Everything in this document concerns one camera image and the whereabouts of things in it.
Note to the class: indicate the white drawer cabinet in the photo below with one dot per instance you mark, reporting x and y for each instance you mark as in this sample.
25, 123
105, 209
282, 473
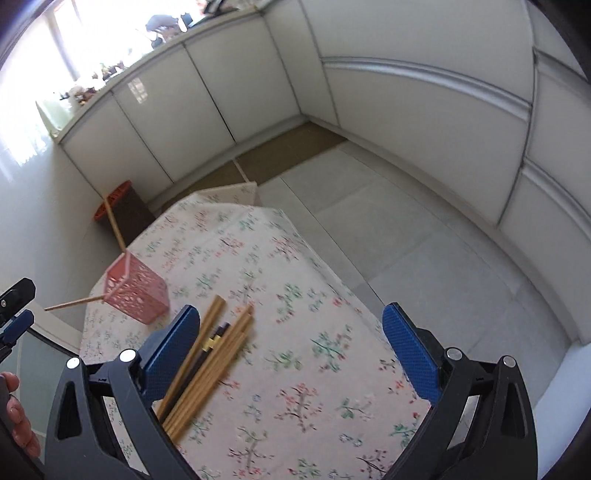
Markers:
438, 115

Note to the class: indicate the floral tablecloth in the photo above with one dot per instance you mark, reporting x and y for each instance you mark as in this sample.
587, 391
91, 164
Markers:
300, 323

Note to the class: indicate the white base cabinet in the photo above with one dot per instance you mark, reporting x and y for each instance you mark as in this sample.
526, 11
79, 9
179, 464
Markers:
184, 101

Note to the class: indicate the beige table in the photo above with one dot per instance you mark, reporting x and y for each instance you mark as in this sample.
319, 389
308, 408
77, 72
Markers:
231, 194

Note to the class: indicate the kitchen window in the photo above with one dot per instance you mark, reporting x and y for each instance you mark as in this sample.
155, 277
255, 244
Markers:
92, 37

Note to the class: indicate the wooden chopstick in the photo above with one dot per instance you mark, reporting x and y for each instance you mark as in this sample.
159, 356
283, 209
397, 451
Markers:
74, 303
115, 227

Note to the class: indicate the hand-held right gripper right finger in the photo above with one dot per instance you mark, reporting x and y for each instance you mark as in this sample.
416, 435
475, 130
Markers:
411, 355

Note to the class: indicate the brown floor mat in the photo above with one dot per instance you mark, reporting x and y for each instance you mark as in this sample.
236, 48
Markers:
286, 154
198, 184

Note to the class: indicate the black chopstick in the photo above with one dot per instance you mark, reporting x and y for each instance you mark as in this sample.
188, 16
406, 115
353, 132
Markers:
219, 333

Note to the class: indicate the bunch of wooden chopsticks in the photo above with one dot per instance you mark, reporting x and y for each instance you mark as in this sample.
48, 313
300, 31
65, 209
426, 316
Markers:
231, 341

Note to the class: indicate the person's left hand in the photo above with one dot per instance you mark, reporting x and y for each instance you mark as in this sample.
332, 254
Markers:
23, 424

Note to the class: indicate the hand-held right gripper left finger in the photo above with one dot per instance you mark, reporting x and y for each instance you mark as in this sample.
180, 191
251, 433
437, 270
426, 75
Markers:
173, 353

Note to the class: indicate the row of small windowsill ornaments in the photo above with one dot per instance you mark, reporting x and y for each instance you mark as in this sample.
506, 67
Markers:
92, 85

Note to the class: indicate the pink perforated utensil holder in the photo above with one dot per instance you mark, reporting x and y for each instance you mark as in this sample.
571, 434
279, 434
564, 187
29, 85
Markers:
138, 290

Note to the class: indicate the grey bag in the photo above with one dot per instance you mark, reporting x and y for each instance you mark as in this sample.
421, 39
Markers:
159, 23

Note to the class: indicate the brown trash bin red liner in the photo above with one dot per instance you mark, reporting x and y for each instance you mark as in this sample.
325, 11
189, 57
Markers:
134, 207

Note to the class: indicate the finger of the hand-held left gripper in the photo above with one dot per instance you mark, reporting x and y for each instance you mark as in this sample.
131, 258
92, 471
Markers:
18, 325
18, 295

